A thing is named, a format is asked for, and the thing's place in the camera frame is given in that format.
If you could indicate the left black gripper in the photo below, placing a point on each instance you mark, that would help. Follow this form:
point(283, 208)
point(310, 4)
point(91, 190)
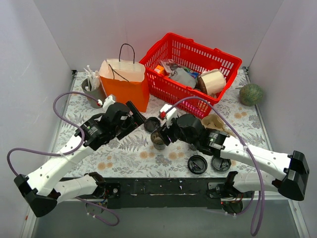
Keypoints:
point(132, 120)

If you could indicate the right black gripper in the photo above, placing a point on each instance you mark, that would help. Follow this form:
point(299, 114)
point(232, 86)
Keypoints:
point(164, 134)

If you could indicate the black coffee lid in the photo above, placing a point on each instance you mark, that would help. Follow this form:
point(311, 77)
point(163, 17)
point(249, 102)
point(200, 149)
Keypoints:
point(151, 124)
point(197, 164)

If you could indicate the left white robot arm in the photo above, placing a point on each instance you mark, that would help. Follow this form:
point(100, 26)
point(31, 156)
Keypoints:
point(43, 188)

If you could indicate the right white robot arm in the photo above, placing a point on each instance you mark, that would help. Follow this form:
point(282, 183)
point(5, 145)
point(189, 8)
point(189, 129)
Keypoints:
point(284, 173)

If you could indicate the brown cardboard cup carrier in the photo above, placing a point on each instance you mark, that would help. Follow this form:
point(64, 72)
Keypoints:
point(213, 121)

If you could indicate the orange paper gift bag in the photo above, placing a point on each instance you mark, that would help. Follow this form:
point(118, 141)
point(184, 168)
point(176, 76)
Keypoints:
point(126, 80)

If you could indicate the beige tape roll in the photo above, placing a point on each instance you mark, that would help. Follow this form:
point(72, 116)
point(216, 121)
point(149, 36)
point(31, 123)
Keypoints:
point(211, 82)

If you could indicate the grey crumpled bag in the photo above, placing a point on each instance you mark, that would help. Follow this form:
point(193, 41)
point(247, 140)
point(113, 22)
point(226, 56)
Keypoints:
point(181, 76)

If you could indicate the orange snack packet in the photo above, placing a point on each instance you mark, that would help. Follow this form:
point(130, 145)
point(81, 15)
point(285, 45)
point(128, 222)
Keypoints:
point(160, 70)

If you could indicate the grey cup with straws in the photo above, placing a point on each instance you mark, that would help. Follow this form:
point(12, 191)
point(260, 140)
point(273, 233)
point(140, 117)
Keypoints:
point(92, 86)

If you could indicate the red plastic shopping basket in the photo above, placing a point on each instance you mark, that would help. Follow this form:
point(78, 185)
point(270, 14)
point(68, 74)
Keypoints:
point(174, 51)

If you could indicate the green round melon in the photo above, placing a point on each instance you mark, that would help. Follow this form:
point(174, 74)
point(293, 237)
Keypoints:
point(251, 94)

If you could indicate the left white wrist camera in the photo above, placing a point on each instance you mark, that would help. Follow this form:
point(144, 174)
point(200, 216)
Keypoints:
point(110, 100)

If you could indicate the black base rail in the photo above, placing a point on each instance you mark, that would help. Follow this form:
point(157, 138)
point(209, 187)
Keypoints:
point(162, 192)

